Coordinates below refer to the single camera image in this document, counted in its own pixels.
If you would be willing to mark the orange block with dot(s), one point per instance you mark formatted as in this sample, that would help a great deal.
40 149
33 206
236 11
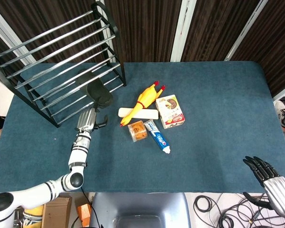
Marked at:
84 211

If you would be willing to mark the white rectangular case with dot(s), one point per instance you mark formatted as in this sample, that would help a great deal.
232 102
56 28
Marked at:
148 114

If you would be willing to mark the brown cardboard box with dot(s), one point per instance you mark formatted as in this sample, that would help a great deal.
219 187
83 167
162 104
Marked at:
57 212

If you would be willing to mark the blue felt table cover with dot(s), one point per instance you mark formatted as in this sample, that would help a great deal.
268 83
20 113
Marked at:
204 118

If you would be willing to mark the clear box of rubber bands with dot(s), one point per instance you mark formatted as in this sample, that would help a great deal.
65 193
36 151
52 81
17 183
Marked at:
137 131

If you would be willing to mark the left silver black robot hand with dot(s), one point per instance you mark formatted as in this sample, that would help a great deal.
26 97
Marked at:
86 120

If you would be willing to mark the yellow rubber chicken toy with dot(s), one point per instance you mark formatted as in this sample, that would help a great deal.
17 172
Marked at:
144 98

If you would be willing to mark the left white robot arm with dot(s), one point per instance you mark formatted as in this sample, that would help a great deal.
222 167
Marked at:
78 152

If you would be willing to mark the black chrome shoe rack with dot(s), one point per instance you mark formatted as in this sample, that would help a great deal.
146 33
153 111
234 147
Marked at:
61 45

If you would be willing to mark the white partition post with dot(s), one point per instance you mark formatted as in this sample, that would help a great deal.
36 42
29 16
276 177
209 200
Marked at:
7 35
182 31
246 28
106 35

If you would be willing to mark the yellow soft object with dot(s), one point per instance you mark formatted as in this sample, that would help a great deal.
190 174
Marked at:
33 213

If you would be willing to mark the blue white toothpaste tube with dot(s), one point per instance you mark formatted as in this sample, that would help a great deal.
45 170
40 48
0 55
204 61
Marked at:
159 139

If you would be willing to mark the black slipper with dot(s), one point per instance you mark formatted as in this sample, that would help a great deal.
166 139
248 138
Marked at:
98 92

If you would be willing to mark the white red snack box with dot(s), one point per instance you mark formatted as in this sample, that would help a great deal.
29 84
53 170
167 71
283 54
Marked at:
171 114

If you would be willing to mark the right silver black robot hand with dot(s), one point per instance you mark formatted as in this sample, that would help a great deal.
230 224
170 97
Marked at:
278 193

